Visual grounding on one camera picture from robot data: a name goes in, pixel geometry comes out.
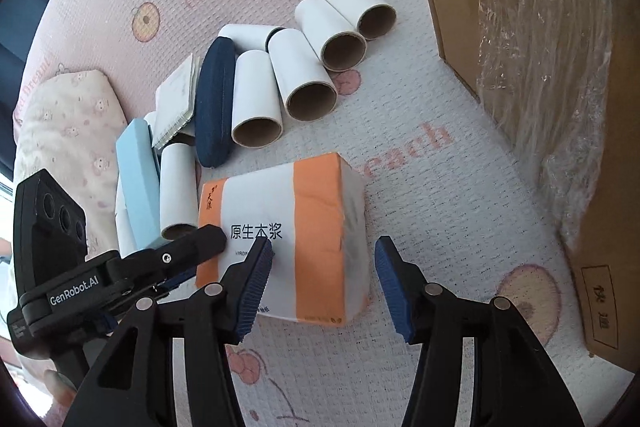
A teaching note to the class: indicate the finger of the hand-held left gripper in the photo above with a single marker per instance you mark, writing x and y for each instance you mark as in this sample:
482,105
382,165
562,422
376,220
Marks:
185,252

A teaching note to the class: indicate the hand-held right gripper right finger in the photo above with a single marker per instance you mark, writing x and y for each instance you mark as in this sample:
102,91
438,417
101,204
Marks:
395,292

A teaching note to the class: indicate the orange white tissue pack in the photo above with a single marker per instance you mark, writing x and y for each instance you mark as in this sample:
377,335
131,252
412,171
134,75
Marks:
310,217

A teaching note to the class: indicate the navy glasses case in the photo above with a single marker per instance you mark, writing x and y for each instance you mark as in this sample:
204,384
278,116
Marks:
215,107

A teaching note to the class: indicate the light blue case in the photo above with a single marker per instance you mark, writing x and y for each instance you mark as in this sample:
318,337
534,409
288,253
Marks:
137,172

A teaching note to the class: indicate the clear plastic wrap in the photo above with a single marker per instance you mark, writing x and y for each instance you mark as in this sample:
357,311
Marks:
540,82

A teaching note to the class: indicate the cream floral pillow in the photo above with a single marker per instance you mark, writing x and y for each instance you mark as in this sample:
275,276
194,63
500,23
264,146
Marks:
65,132

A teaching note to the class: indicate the dark blue cloth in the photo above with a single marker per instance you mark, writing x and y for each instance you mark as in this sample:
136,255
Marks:
25,32

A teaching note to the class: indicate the white notebook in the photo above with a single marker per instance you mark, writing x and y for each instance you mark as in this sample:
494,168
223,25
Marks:
175,97

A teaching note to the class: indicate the group of white cardboard tubes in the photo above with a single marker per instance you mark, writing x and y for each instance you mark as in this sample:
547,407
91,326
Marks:
305,77

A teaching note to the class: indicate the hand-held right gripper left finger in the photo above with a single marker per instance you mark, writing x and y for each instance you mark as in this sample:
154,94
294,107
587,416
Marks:
252,292

